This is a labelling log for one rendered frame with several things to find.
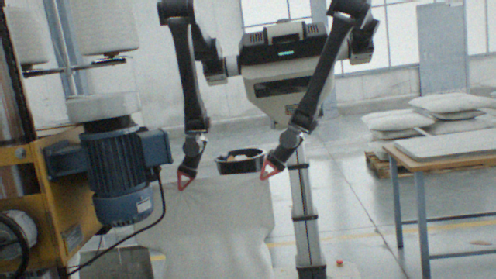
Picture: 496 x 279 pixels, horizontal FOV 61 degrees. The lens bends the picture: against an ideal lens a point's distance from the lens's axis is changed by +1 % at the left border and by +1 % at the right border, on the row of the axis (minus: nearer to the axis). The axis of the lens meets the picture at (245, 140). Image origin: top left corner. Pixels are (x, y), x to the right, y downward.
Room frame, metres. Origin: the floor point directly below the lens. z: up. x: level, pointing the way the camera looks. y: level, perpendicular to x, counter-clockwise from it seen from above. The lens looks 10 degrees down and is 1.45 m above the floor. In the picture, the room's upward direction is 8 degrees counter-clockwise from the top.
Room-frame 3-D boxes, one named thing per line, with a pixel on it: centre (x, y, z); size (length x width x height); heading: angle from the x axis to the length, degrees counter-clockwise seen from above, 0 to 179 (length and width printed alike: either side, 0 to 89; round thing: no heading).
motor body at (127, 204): (1.08, 0.34, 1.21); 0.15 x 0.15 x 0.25
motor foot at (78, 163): (1.05, 0.43, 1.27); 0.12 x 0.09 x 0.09; 175
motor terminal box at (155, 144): (1.11, 0.25, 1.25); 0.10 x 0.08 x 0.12; 20
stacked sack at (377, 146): (4.50, -1.70, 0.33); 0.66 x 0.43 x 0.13; 85
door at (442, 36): (8.97, -4.40, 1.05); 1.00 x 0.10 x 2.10; 85
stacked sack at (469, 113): (4.69, -2.37, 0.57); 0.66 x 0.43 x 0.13; 175
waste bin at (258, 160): (3.69, 0.07, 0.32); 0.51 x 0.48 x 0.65; 175
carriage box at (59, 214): (1.13, 0.58, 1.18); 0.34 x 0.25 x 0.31; 175
